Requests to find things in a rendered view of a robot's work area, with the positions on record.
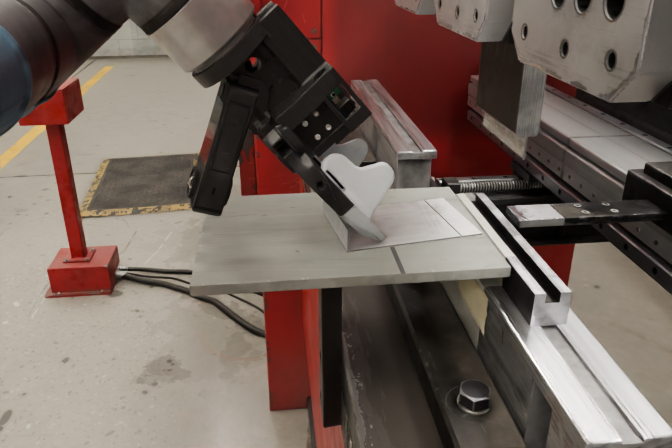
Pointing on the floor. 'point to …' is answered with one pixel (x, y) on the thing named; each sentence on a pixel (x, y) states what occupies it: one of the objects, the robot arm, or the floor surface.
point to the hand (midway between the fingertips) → (358, 220)
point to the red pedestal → (87, 267)
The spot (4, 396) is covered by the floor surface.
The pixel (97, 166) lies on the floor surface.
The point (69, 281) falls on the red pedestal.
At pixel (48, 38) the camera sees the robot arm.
